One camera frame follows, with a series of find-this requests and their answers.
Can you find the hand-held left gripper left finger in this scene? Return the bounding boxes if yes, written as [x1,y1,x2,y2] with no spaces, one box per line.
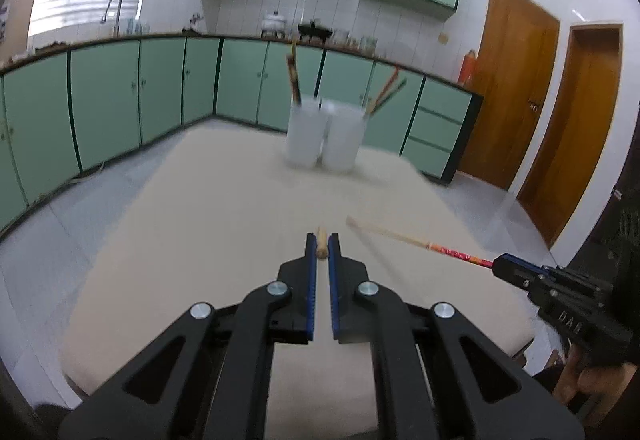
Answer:
[57,232,318,440]

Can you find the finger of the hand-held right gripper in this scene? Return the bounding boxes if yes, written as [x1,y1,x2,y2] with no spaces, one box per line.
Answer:
[492,254,613,307]

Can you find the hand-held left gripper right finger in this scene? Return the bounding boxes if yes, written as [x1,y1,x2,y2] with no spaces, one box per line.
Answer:
[327,232,586,440]

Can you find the wooden chopstick red print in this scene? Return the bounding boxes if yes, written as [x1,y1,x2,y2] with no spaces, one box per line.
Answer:
[346,216,497,269]

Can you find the white translucent cup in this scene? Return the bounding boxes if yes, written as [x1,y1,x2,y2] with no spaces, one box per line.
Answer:
[320,100,368,173]
[285,97,326,168]

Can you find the wooden chopstick red end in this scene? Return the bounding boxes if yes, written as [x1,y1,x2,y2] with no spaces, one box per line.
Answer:
[372,78,408,115]

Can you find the orange red patterned chopstick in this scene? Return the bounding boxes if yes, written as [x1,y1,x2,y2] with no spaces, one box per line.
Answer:
[367,67,401,115]

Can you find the black red-tipped chopstick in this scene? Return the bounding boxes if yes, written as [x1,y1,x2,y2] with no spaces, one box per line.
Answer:
[286,54,302,106]

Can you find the person's right forearm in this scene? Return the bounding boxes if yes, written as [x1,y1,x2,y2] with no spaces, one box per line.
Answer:
[567,187,640,301]

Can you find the person's right hand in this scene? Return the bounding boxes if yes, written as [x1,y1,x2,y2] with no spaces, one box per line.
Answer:
[552,349,640,408]

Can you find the wooden door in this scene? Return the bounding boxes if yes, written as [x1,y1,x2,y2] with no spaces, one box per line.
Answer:
[517,24,624,248]
[457,0,561,191]

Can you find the red fire extinguisher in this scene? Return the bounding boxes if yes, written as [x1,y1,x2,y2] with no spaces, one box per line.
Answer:
[460,48,477,85]

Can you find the row of glass jars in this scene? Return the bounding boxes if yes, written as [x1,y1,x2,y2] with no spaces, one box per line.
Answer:
[332,30,379,52]

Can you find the green base cabinets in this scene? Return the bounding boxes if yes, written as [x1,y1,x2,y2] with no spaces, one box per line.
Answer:
[0,34,485,233]

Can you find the metal faucet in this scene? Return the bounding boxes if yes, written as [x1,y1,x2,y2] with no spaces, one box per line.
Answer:
[102,0,124,38]

